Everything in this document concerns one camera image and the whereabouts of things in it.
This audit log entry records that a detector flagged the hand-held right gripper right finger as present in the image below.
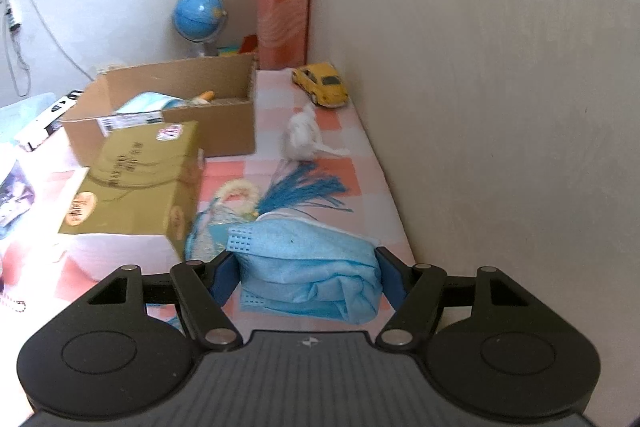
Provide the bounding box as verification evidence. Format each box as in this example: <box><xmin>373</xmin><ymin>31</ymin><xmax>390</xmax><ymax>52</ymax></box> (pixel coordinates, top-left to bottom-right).
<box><xmin>374</xmin><ymin>246</ymin><xmax>531</xmax><ymax>352</ymax></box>

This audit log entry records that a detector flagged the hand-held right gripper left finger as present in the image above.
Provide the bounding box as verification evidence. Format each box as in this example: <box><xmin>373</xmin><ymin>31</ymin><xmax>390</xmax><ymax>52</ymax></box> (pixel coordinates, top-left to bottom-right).
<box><xmin>87</xmin><ymin>252</ymin><xmax>243</xmax><ymax>353</ymax></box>

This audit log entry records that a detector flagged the cream fluffy scrunchie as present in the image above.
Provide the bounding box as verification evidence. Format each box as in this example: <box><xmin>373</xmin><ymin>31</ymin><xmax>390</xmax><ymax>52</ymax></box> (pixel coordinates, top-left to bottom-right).
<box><xmin>215</xmin><ymin>181</ymin><xmax>261</xmax><ymax>221</ymax></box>

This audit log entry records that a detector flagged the blue tasselled sachet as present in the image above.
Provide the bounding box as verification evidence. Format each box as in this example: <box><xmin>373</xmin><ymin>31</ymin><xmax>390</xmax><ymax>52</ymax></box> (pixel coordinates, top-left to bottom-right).
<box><xmin>184</xmin><ymin>161</ymin><xmax>354</xmax><ymax>264</ymax></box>

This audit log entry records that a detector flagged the brown cardboard box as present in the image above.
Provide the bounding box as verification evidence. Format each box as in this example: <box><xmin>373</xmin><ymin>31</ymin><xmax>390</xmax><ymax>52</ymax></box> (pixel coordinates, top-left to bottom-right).
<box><xmin>60</xmin><ymin>53</ymin><xmax>259</xmax><ymax>168</ymax></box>

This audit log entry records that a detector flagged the white plastic bag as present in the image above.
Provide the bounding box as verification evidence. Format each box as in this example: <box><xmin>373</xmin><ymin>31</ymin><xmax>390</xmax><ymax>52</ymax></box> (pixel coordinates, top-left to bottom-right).
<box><xmin>281</xmin><ymin>103</ymin><xmax>351</xmax><ymax>160</ymax></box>

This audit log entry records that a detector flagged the light blue face mask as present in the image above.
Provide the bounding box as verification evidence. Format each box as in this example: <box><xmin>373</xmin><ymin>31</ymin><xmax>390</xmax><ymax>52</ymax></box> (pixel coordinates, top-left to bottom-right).
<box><xmin>116</xmin><ymin>91</ymin><xmax>187</xmax><ymax>114</ymax></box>

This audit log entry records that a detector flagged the olive tissue pack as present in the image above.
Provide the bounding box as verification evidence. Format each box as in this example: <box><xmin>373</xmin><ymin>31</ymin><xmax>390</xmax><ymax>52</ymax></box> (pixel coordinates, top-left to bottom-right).
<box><xmin>56</xmin><ymin>121</ymin><xmax>207</xmax><ymax>290</ymax></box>

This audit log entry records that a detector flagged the pink checkered tablecloth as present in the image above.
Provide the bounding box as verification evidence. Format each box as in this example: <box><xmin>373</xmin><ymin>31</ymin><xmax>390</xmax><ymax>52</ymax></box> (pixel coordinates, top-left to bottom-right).
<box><xmin>0</xmin><ymin>68</ymin><xmax>416</xmax><ymax>344</ymax></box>

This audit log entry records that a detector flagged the yellow toy car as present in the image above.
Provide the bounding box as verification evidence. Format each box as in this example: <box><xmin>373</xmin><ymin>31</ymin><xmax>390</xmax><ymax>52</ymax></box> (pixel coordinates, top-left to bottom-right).
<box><xmin>291</xmin><ymin>62</ymin><xmax>349</xmax><ymax>109</ymax></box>

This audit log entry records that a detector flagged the clear jar with white lid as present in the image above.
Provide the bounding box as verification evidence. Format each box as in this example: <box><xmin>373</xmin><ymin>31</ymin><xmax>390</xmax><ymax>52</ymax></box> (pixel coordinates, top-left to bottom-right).
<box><xmin>0</xmin><ymin>159</ymin><xmax>39</xmax><ymax>241</ymax></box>

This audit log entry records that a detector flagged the colourful plastic toy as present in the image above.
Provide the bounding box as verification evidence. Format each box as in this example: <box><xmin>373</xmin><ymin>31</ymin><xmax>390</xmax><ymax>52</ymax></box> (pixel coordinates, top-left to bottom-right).
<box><xmin>217</xmin><ymin>35</ymin><xmax>259</xmax><ymax>56</ymax></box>

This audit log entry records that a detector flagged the black and white carton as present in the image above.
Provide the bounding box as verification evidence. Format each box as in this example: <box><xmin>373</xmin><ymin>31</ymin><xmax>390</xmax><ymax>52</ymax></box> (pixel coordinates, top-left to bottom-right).
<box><xmin>14</xmin><ymin>89</ymin><xmax>85</xmax><ymax>152</ymax></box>

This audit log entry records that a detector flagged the light blue bed sheet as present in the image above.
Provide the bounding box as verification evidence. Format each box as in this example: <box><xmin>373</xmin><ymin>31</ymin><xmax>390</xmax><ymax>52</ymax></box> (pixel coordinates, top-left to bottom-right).
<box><xmin>0</xmin><ymin>92</ymin><xmax>57</xmax><ymax>148</ymax></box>

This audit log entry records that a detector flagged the blue desk globe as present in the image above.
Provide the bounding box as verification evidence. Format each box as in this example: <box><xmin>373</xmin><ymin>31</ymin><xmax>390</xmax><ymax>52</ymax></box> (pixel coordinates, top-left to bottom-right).
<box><xmin>172</xmin><ymin>0</ymin><xmax>229</xmax><ymax>58</ymax></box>

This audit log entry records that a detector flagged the black cable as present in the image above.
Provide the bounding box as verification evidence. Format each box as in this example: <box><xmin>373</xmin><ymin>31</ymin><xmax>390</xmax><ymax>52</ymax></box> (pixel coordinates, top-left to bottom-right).
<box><xmin>2</xmin><ymin>24</ymin><xmax>32</xmax><ymax>98</ymax></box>

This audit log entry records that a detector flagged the grey wall cable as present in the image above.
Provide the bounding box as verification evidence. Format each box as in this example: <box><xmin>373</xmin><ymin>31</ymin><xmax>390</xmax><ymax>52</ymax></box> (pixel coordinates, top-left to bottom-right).
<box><xmin>22</xmin><ymin>0</ymin><xmax>96</xmax><ymax>78</ymax></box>

